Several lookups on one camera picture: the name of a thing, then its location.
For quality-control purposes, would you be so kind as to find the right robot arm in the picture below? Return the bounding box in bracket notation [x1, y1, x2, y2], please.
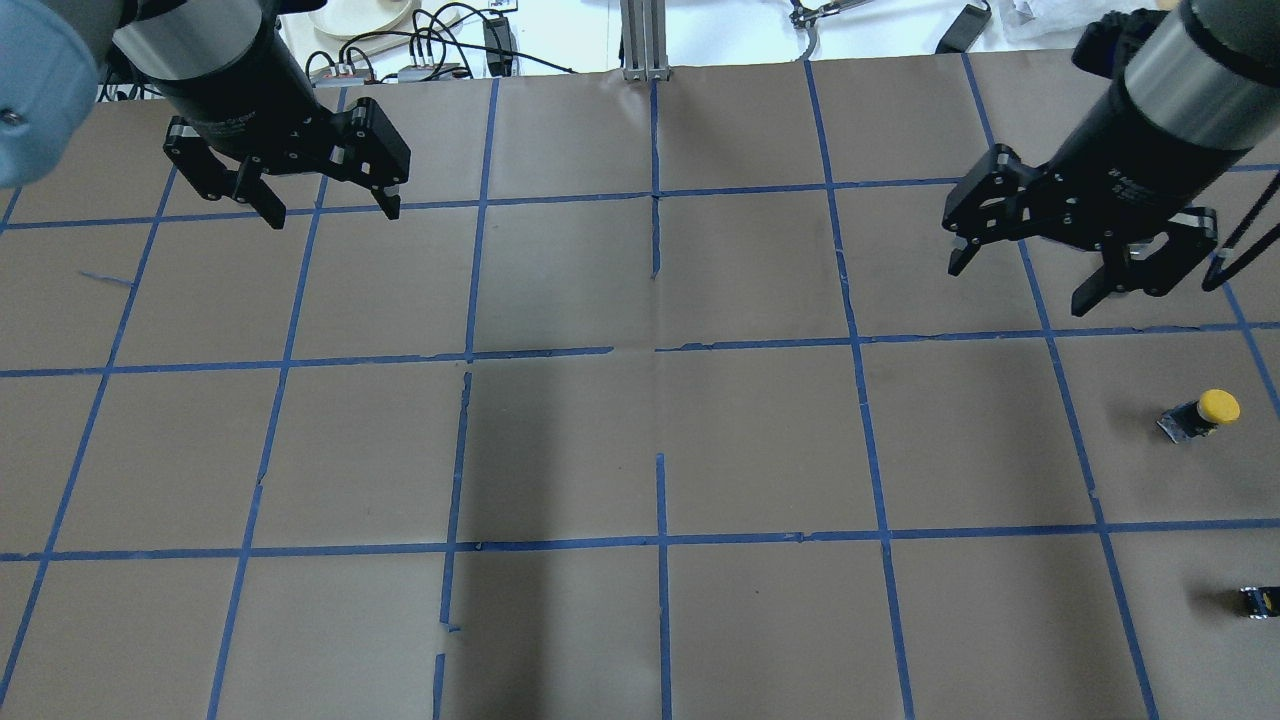
[941, 1, 1279, 316]

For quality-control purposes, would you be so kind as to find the black power adapter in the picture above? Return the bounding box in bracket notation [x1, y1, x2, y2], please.
[934, 1, 992, 55]

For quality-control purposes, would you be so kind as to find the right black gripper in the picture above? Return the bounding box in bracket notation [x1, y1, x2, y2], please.
[941, 140, 1219, 316]

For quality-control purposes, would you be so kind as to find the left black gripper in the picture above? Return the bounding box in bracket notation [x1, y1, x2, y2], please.
[163, 95, 412, 231]

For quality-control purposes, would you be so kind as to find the black braided cable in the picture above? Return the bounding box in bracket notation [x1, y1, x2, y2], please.
[1201, 181, 1280, 293]

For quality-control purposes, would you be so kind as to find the aluminium frame post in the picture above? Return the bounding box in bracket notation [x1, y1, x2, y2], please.
[620, 0, 671, 82]

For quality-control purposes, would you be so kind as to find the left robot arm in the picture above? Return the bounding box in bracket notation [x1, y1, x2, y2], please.
[1, 1, 411, 229]

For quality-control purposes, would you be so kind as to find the beige plate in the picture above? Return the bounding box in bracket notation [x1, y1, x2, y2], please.
[306, 0, 420, 40]

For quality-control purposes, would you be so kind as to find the yellow push button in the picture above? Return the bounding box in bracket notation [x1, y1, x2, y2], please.
[1156, 388, 1242, 445]

